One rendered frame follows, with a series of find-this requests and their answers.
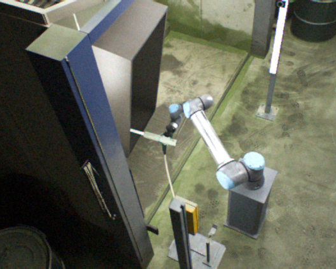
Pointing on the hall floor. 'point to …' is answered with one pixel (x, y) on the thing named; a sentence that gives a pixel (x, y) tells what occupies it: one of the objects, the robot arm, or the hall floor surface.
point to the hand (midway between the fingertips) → (163, 142)
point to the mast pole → (270, 93)
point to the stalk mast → (181, 232)
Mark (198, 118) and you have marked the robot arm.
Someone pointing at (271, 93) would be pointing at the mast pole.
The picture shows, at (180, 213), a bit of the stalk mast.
